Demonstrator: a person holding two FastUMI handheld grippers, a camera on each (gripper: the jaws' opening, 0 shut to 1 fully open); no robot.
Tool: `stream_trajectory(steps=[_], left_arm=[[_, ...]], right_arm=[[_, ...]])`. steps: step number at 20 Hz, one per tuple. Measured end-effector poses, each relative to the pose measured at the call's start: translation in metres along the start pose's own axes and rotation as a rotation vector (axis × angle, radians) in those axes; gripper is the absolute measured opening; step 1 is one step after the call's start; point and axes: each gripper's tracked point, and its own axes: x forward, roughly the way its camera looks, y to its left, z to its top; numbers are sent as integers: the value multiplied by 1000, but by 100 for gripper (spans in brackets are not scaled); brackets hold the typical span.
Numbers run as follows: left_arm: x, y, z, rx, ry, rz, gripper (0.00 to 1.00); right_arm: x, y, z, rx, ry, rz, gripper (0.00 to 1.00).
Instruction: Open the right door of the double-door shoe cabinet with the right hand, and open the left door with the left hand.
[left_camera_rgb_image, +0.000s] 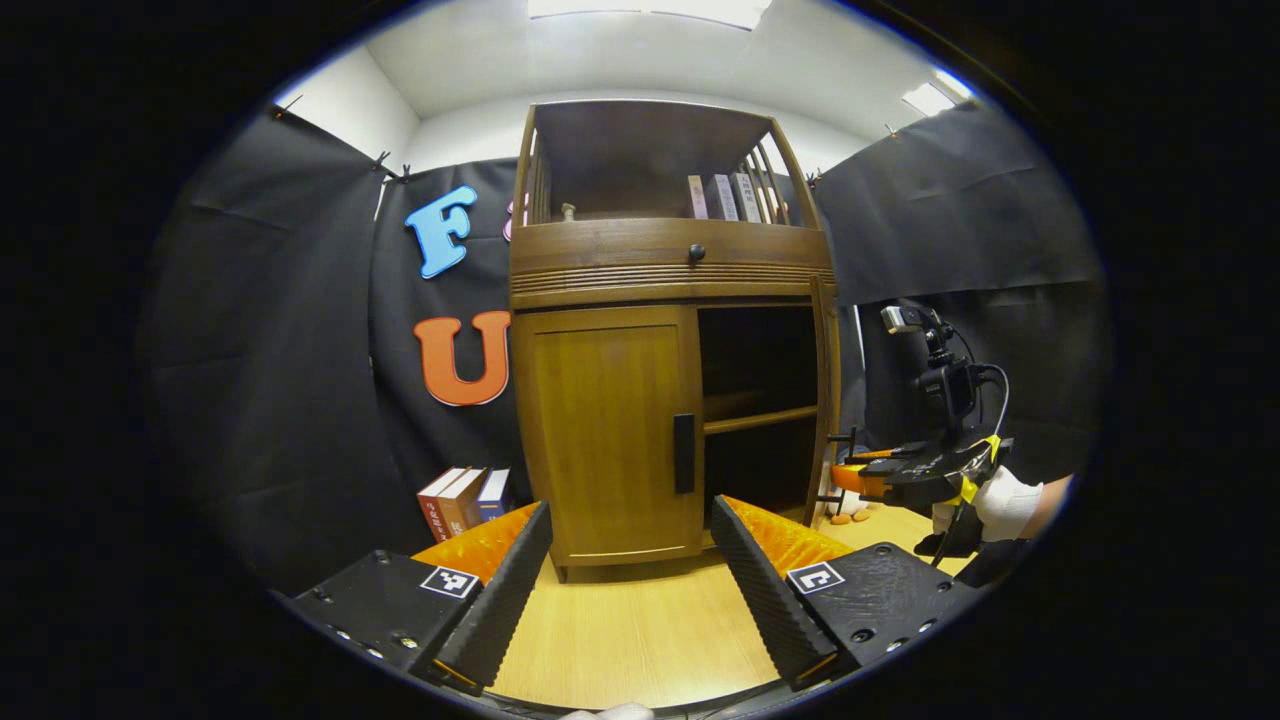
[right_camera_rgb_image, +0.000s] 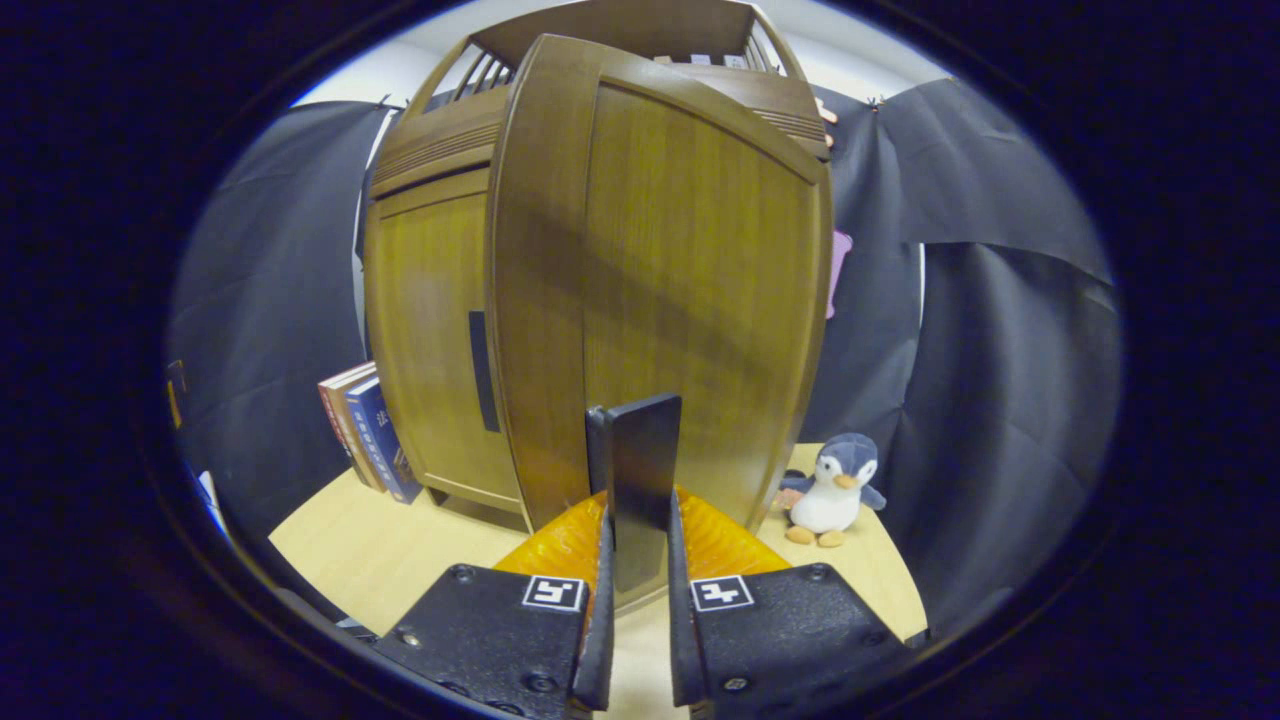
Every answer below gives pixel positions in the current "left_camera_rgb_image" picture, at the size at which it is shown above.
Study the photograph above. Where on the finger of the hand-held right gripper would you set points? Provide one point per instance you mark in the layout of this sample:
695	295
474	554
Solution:
855	480
880	454

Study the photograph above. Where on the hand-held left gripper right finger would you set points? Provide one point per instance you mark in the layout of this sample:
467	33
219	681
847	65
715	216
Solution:
770	605

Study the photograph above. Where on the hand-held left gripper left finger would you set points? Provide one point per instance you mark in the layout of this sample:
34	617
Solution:
495	610

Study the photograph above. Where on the wooden cabinet door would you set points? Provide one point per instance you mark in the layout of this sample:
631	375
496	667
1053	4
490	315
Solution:
823	380
600	430

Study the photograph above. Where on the wooden double-door shoe cabinet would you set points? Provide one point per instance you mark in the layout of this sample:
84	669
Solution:
640	150

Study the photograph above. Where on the small plush toy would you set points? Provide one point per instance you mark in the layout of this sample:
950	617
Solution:
850	505

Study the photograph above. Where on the wooden inner shelf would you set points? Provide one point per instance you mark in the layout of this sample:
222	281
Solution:
760	420

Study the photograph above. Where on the blue book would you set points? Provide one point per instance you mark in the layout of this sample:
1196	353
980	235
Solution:
493	497

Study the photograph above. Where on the brown book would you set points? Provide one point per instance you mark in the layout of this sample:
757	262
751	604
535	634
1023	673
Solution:
460	500

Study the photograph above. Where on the red book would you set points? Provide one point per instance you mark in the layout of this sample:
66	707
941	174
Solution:
435	505

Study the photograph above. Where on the ceiling light panel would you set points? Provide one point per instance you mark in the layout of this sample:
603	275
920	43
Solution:
930	98

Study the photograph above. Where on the black backdrop cloth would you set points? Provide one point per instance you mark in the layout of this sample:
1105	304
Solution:
280	400

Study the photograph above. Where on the wooden drawer with black knob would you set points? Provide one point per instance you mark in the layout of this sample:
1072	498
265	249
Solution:
600	250

